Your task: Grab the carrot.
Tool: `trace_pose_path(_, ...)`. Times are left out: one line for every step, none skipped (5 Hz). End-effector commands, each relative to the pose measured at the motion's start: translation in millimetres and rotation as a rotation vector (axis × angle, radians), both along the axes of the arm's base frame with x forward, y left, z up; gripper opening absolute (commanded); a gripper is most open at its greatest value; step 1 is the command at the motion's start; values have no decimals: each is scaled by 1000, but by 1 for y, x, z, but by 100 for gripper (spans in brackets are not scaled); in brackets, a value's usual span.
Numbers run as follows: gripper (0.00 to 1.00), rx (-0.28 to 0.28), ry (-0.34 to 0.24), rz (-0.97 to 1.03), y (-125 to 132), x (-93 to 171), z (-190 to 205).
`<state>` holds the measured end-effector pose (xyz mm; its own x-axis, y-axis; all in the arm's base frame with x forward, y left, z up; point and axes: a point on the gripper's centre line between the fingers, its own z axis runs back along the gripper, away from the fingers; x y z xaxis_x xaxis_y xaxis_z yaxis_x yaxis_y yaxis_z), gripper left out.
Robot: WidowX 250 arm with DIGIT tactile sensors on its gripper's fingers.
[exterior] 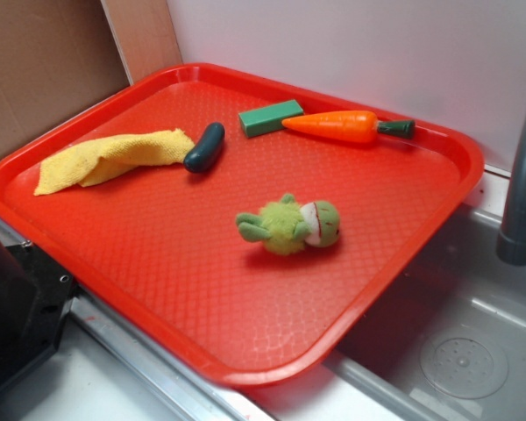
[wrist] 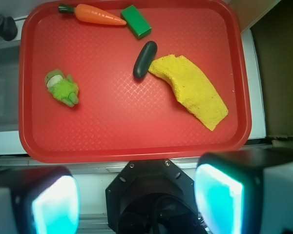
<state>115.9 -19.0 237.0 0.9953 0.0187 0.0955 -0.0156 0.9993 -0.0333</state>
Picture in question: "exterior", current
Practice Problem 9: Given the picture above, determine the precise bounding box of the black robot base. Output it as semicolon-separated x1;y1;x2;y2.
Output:
0;241;74;393

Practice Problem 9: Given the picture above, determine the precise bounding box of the brown cardboard panel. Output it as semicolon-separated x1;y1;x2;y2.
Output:
0;1;128;160

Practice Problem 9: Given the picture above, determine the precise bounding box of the yellow cloth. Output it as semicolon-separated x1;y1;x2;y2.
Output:
33;129;195;196

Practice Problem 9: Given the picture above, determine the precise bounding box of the green plush toy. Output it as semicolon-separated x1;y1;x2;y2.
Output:
235;194;340;256

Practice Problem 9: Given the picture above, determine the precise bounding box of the orange toy carrot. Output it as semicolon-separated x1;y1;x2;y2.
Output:
281;111;416;144

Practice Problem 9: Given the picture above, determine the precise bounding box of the grey toy sink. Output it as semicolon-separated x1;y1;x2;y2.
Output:
326;206;526;420

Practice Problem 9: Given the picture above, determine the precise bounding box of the red plastic tray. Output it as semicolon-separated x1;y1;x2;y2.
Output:
0;64;484;388

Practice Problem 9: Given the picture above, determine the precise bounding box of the green rectangular block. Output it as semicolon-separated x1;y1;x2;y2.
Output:
238;100;303;138

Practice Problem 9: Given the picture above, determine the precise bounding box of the dark green toy cucumber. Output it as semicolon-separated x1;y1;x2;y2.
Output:
183;122;225;174

